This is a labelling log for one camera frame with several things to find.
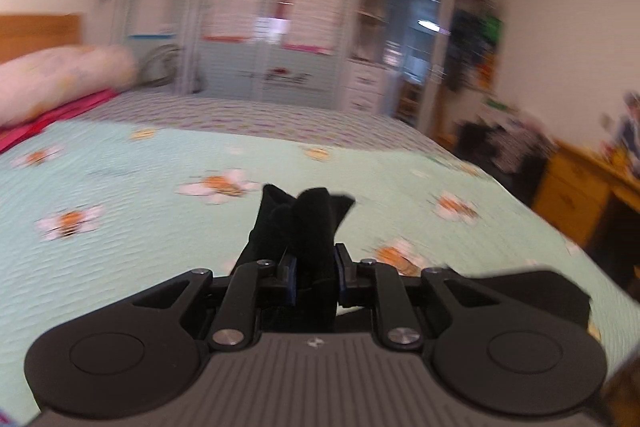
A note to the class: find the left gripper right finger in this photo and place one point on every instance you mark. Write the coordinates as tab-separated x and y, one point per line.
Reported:
374	299

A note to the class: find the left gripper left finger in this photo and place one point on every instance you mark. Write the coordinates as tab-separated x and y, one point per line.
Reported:
262	283

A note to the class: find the black garment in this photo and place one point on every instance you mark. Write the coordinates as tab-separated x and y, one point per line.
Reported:
303	228

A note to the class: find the black white patterned clothes pile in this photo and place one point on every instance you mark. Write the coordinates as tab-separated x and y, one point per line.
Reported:
518	139

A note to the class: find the mint bee quilt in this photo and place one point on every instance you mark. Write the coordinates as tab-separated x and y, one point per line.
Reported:
92	212

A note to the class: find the yellow wooden desk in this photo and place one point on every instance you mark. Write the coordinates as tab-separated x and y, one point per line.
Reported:
576	190

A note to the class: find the white drawer cabinet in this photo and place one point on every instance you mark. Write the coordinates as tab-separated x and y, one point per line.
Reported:
365	87

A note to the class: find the sliding door wardrobe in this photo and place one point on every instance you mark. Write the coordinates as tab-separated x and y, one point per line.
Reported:
291	52

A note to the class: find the red patterned sheet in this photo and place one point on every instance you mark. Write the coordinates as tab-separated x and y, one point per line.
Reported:
12	136

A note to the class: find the floral rolled duvet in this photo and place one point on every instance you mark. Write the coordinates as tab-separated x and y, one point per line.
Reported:
35	83

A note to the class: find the wooden headboard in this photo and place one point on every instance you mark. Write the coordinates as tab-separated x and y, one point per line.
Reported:
22	34

